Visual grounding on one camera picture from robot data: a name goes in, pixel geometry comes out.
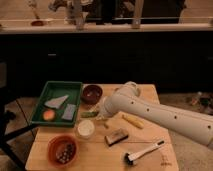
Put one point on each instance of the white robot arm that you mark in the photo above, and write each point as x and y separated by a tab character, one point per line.
193	125

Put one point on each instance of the dark purple bowl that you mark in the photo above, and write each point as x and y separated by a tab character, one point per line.
91	94

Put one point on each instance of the orange bowl with contents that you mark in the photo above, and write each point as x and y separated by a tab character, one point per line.
62	151

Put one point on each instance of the grey square cloth piece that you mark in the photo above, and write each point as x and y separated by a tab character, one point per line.
69	112

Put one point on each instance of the black and tan block sponge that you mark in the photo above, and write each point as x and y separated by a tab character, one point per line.
116	136

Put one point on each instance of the green plastic tray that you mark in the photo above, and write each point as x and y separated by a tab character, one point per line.
54	89

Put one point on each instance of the grey triangular cloth piece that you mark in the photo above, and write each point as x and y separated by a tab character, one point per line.
56	102

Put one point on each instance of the orange peach fruit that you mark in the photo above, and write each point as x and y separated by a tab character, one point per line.
49	115

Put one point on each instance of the small red dish on counter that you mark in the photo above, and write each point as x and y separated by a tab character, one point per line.
37	23

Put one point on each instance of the white handled dish brush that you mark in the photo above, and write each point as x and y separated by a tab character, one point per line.
130	159

